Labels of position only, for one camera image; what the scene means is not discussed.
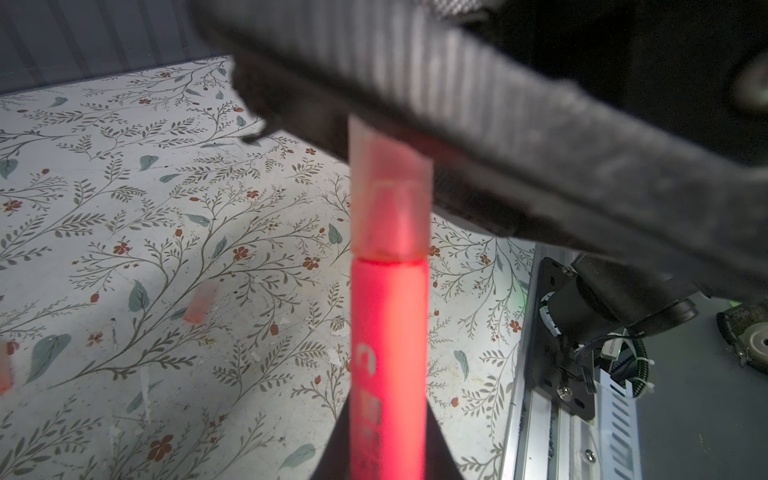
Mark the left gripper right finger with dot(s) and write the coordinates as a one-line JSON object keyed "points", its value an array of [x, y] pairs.
{"points": [[440, 462]]}

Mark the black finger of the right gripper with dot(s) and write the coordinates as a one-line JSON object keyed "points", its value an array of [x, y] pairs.
{"points": [[631, 130]]}

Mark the pink marker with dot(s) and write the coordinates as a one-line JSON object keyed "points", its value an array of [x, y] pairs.
{"points": [[387, 401]]}

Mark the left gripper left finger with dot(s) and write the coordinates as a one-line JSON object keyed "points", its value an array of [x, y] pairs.
{"points": [[334, 464]]}

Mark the clear pink pen cap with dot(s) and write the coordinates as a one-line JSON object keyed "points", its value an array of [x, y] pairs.
{"points": [[6, 378], [201, 302], [391, 188]]}

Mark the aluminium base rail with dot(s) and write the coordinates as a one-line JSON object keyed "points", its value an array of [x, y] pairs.
{"points": [[543, 441]]}

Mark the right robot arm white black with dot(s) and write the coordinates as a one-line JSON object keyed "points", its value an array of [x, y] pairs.
{"points": [[624, 300]]}

